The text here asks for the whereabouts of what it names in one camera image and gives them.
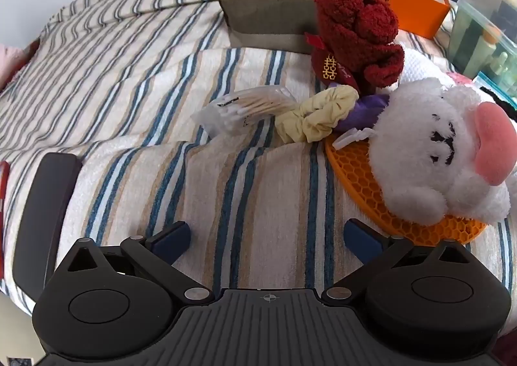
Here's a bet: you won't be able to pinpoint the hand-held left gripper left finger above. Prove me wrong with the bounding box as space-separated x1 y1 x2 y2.
52 221 214 306

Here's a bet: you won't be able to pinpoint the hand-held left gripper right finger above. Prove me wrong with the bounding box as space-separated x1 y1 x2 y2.
322 218 479 305

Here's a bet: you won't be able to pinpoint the orange silicone honeycomb mat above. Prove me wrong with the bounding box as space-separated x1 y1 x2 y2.
324 134 487 246

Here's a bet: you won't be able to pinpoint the white plush toy pink ears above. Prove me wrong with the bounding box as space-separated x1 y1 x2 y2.
369 77 515 226

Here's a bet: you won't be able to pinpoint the cream fabric scrunchie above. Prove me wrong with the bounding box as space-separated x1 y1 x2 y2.
276 85 360 144

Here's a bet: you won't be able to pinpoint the purple cloth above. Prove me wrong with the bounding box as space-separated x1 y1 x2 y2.
329 82 390 133

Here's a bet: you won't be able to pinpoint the clear bag of cotton swabs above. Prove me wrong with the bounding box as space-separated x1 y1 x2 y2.
191 85 300 137

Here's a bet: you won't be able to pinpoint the red plush toy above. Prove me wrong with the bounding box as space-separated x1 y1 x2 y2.
305 0 406 93

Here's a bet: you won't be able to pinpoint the white plastic clip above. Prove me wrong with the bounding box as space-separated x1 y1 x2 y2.
332 127 374 149

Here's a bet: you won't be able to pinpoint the black curved plastic object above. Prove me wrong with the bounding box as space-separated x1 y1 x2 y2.
14 152 84 298

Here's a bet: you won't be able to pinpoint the striped blanket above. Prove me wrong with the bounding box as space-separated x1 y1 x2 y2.
0 0 517 310

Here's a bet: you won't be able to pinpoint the red object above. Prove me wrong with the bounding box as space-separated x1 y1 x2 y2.
0 161 9 229

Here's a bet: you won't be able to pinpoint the maroon clothing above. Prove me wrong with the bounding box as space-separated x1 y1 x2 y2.
493 329 517 366

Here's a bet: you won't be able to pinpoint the white textured cloth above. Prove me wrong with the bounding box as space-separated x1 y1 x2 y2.
394 47 457 86

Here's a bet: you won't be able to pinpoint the clear zip bag blue edge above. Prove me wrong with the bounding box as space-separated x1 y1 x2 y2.
477 71 517 98

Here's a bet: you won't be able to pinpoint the clear plastic toiletries container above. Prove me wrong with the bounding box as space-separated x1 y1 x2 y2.
448 0 517 80

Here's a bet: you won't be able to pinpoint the pink cloth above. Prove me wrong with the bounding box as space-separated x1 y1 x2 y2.
0 43 29 88

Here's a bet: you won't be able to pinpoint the brown canvas pouch red stripe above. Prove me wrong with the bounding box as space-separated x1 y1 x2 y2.
193 0 390 56

